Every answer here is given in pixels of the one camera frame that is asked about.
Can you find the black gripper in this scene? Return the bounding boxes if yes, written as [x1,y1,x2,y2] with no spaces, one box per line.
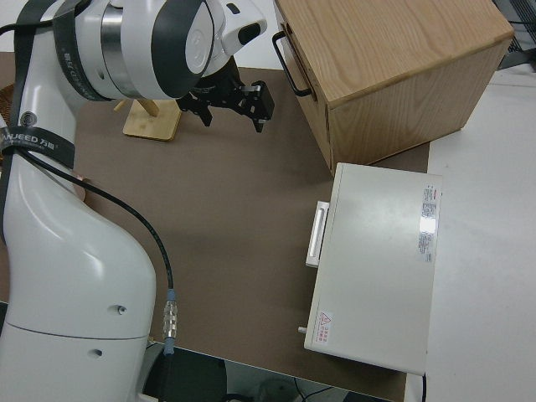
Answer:
[180,62,276,134]

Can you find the pink mug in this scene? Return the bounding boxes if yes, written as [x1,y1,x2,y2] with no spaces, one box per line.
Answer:
[70,170,91,207]

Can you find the wooden mug tree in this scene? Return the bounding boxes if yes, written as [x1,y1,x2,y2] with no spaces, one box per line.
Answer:
[113,96,183,142]

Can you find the brown table mat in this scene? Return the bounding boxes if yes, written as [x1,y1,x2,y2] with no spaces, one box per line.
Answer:
[0,52,432,402]

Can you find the cream toaster oven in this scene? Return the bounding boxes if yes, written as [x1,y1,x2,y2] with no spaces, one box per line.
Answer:
[297,162,444,376]

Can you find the round wicker basket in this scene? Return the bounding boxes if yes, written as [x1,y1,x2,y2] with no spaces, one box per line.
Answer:
[0,85,17,126]

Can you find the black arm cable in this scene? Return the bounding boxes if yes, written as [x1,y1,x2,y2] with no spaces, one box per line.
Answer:
[0,0,180,360]

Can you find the black Wanjeed velcro strap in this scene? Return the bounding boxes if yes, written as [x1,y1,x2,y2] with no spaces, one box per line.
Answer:
[0,124,77,169]
[50,0,111,102]

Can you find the wooden cabinet with black handle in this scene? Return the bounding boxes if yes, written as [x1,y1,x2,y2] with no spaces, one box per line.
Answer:
[271,0,515,168]

